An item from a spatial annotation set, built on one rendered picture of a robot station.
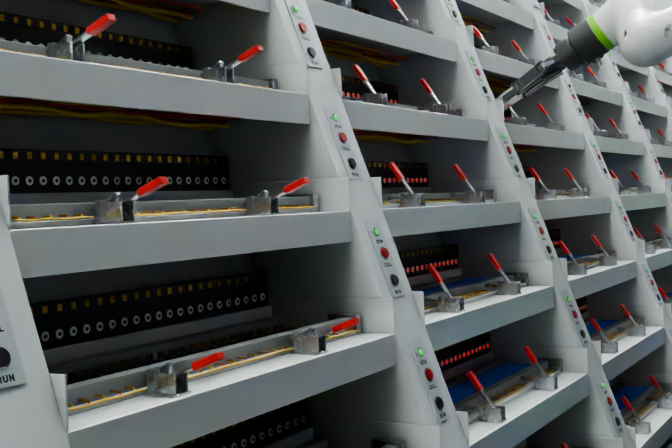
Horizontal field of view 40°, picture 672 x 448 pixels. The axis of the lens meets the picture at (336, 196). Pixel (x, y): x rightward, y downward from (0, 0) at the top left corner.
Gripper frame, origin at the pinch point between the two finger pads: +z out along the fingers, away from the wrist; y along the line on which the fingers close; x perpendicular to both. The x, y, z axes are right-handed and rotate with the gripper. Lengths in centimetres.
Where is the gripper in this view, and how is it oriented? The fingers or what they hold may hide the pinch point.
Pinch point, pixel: (506, 99)
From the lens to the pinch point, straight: 227.3
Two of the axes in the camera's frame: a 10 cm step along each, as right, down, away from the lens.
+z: -7.2, 5.3, 4.5
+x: -4.6, -8.5, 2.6
